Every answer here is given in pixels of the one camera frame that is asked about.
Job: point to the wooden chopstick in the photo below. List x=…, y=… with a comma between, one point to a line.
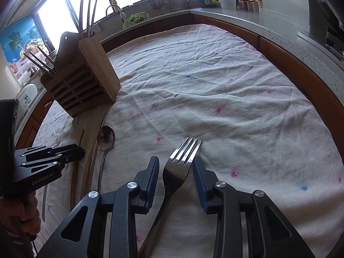
x=72, y=200
x=45, y=55
x=39, y=63

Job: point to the steel sink faucet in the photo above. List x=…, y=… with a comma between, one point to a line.
x=117, y=9

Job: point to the green vegetable colander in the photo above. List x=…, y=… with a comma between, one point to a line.
x=136, y=19

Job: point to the wooden utensil holder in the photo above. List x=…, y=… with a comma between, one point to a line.
x=84, y=76

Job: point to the steel chopstick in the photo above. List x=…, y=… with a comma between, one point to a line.
x=80, y=30
x=88, y=19
x=93, y=17

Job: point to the white rice cooker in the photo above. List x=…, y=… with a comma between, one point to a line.
x=25, y=97

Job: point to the person's left hand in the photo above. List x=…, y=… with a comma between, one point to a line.
x=20, y=215

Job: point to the tropical fruit poster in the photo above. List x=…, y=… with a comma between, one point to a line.
x=20, y=40

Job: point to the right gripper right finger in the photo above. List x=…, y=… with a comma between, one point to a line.
x=205, y=180

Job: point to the steel fork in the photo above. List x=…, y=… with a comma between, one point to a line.
x=175, y=173

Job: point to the floral white tablecloth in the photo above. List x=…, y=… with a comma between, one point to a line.
x=311, y=198

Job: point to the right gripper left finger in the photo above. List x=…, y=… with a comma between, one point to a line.
x=147, y=181

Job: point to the steel spoon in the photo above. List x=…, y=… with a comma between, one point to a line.
x=106, y=141

